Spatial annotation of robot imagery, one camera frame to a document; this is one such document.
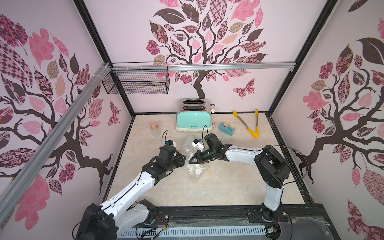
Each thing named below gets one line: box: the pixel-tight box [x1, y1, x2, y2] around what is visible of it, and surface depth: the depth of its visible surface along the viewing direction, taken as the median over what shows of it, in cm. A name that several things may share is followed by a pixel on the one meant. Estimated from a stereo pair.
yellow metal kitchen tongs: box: [232, 108, 260, 139], surface depth 109 cm
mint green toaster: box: [175, 97, 216, 132], surface depth 104 cm
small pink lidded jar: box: [150, 121, 162, 138], surface depth 102 cm
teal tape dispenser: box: [218, 122, 236, 137], surface depth 108 cm
